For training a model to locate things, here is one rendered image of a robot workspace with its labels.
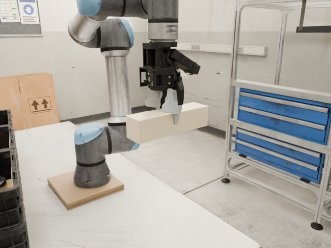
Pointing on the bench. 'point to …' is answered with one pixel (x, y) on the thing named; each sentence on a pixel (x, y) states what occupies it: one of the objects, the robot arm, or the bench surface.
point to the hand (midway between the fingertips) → (169, 116)
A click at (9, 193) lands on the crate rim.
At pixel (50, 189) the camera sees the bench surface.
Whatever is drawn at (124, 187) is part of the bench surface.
